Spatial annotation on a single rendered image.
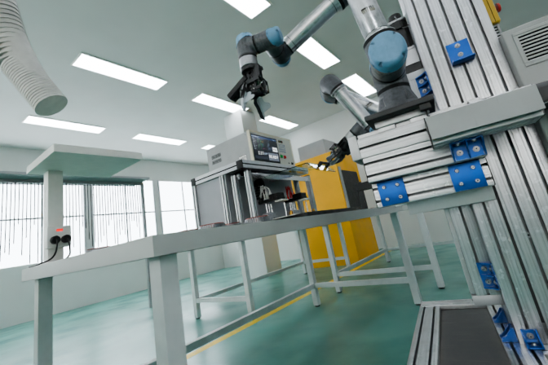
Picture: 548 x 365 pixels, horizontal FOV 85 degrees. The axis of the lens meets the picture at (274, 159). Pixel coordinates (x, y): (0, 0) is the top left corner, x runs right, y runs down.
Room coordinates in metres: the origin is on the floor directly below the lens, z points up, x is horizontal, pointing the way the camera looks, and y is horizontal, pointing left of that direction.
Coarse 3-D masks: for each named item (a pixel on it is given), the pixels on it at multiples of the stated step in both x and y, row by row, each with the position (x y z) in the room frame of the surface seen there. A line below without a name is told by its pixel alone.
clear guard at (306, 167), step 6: (306, 162) 1.69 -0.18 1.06; (294, 168) 1.77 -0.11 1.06; (300, 168) 1.80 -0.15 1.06; (306, 168) 1.84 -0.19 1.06; (312, 168) 1.88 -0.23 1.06; (318, 168) 1.70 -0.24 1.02; (324, 168) 1.77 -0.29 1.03; (330, 168) 1.87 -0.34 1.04; (282, 174) 1.91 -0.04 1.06; (288, 174) 1.94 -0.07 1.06; (294, 174) 1.99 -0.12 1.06
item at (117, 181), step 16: (0, 176) 3.23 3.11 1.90; (16, 176) 3.33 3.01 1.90; (32, 176) 3.43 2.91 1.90; (64, 176) 3.66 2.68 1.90; (80, 176) 3.78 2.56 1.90; (112, 176) 4.12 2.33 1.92; (128, 176) 4.31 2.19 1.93; (96, 192) 4.17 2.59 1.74; (128, 208) 4.54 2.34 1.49; (144, 208) 4.73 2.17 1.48; (144, 224) 4.72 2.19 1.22; (0, 240) 3.33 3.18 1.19; (80, 240) 3.99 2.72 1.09; (128, 240) 4.51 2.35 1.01; (0, 256) 3.34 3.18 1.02
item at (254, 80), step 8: (256, 64) 1.05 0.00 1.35; (248, 72) 1.07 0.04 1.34; (256, 72) 1.05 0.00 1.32; (248, 80) 1.05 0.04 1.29; (256, 80) 1.05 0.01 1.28; (264, 80) 1.07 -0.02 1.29; (248, 88) 1.06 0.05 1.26; (256, 88) 1.04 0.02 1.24; (264, 88) 1.07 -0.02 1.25; (256, 96) 1.11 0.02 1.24
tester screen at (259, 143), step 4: (252, 136) 1.69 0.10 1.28; (256, 136) 1.72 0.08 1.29; (252, 140) 1.68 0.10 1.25; (256, 140) 1.71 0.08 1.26; (260, 140) 1.75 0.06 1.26; (264, 140) 1.78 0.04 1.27; (268, 140) 1.81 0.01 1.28; (272, 140) 1.85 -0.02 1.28; (256, 144) 1.71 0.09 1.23; (260, 144) 1.74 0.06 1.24; (264, 144) 1.77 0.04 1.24; (268, 144) 1.81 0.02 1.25; (272, 144) 1.84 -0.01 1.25; (256, 148) 1.70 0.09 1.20; (260, 148) 1.73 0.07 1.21; (264, 148) 1.77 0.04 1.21; (256, 152) 1.70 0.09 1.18; (264, 152) 1.76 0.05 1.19; (272, 152) 1.83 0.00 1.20; (276, 152) 1.87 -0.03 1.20; (268, 156) 1.79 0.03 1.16; (264, 160) 1.75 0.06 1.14; (268, 160) 1.78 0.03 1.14
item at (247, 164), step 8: (240, 160) 1.55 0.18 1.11; (248, 160) 1.58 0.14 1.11; (224, 168) 1.62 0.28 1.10; (232, 168) 1.58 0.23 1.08; (240, 168) 1.55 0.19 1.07; (248, 168) 1.59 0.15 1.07; (256, 168) 1.63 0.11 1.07; (264, 168) 1.69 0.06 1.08; (272, 168) 1.76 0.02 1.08; (280, 168) 1.82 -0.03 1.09; (288, 168) 1.90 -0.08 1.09; (200, 176) 1.74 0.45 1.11; (208, 176) 1.70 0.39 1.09; (216, 176) 1.66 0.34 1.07; (192, 184) 1.78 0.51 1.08
